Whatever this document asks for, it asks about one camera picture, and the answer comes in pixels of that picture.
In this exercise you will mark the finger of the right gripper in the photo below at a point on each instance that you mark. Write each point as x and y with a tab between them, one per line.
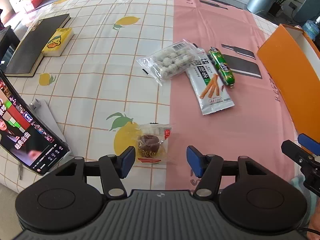
308	166
310	144

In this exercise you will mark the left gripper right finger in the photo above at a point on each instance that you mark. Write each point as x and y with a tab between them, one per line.
208	168

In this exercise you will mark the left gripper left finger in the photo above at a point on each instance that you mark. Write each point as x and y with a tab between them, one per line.
114	168

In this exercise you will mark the small brown cake packet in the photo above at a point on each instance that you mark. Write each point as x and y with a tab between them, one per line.
151	142

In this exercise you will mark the white gluten strips packet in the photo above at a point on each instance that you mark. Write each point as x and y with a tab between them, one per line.
207	85

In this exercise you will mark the green sausage stick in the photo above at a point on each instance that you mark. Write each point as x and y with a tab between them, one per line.
221	67

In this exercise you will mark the clear white balls pack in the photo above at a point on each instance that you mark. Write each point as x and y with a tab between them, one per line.
170	61

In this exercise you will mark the orange cardboard box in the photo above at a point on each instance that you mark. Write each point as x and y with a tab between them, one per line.
292	60

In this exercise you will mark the smartphone with video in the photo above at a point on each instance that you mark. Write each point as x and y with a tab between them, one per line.
25	136

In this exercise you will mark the blue water bottle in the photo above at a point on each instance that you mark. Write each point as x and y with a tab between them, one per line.
312	27

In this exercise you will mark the black notebook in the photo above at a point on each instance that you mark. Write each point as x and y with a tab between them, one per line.
28	55

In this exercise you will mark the yellow duck tissue pack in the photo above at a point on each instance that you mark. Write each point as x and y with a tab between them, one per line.
57	43

